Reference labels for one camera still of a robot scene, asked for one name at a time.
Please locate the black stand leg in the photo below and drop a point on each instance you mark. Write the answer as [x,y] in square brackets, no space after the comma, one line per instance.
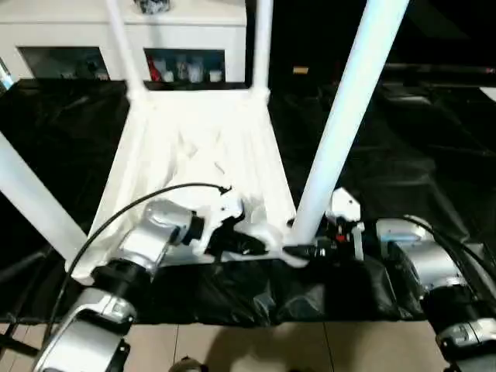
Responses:
[15,341]

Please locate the blue object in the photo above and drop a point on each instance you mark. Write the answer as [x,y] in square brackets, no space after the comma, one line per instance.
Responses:
[5,77]

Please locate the glossy black mat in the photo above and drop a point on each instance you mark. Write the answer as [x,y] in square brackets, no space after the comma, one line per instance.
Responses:
[418,170]

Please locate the small white jar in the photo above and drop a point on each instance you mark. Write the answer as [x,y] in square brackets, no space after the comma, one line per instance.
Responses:
[215,75]

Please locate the grey metal clutter object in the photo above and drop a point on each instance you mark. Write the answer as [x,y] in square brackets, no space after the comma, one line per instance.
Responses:
[152,5]

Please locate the white plastic table leg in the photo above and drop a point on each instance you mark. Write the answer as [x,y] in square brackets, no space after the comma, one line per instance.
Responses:
[35,198]
[124,46]
[349,101]
[262,43]

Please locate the black left robot foot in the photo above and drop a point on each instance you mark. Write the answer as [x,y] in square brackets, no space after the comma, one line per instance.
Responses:
[188,366]

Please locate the small red bottle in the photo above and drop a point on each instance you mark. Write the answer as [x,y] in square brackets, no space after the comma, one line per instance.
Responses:
[153,71]

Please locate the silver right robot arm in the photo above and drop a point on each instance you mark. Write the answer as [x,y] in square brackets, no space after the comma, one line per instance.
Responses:
[434,271]

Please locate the long black bar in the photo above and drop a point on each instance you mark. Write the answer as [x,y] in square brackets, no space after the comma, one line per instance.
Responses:
[442,71]

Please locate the white cabinet with glass doors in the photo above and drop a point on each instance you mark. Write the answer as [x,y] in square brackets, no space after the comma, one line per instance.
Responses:
[62,31]

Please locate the white plastic table top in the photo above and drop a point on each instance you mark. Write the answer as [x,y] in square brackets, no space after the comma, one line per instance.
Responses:
[194,147]

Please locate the small tan label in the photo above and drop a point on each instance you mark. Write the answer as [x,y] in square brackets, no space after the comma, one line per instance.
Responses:
[301,70]

